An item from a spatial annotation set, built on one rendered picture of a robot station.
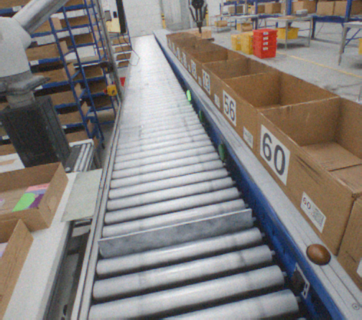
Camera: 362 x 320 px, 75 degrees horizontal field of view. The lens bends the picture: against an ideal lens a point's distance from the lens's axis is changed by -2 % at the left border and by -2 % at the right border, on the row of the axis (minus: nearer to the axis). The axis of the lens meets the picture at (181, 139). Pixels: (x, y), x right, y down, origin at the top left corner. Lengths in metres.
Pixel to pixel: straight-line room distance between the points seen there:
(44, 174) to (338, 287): 1.08
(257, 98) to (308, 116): 0.40
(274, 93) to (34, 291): 1.18
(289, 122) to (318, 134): 0.13
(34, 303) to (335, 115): 1.04
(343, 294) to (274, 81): 0.91
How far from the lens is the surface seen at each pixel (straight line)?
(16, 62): 1.19
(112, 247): 0.79
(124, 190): 1.01
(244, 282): 0.70
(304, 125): 0.89
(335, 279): 0.58
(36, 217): 0.97
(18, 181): 1.27
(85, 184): 1.12
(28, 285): 0.87
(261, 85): 1.21
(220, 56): 1.93
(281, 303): 0.69
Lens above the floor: 1.36
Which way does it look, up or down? 29 degrees down
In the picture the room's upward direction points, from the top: 8 degrees counter-clockwise
